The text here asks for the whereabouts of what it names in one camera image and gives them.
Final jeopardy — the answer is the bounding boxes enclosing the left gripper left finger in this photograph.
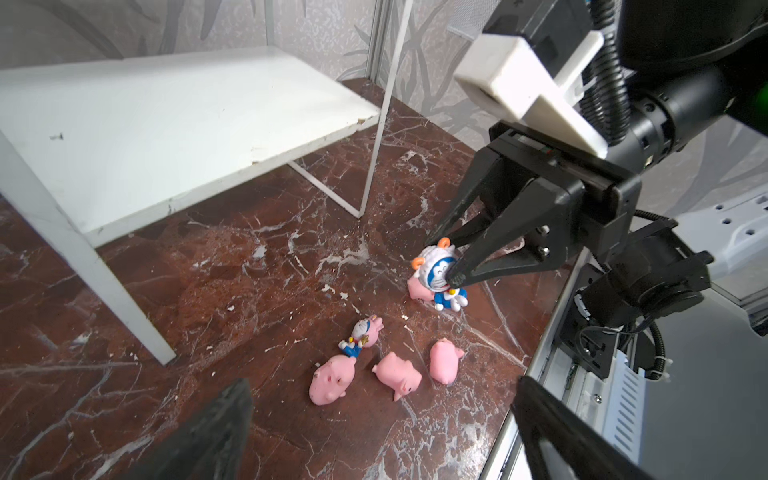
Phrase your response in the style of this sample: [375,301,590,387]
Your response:
[121,378,253,479]

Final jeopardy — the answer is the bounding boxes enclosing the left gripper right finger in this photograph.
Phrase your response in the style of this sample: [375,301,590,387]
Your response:
[511,376,650,479]

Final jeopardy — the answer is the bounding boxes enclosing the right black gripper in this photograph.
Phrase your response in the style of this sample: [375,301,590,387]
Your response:
[425,122,640,287]

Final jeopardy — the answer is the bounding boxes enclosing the white hooded Doraemon figure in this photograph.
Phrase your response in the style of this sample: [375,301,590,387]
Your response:
[411,237,468,312]

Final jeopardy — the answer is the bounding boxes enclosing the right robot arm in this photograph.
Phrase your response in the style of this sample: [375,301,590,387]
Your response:
[427,1,767,288]

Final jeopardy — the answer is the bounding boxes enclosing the white two-tier metal shelf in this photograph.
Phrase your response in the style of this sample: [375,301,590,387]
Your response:
[1,1,389,364]

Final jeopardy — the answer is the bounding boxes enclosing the pink pig toy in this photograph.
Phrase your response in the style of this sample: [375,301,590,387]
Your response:
[372,352,422,401]
[308,355,357,406]
[429,338,465,385]
[407,277,434,302]

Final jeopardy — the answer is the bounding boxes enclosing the pink hooded Doraemon figure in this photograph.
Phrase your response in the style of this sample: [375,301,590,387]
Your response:
[338,315,384,358]

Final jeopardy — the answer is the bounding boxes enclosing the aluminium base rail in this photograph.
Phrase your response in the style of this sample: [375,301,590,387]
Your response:
[479,251,768,480]

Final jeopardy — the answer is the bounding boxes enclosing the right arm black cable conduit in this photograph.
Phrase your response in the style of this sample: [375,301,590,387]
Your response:
[578,0,634,145]

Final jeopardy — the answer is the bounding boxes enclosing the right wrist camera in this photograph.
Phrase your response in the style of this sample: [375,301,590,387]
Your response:
[454,1,608,159]

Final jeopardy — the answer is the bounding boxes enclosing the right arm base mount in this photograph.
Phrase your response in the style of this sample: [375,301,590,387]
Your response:
[554,212,714,381]

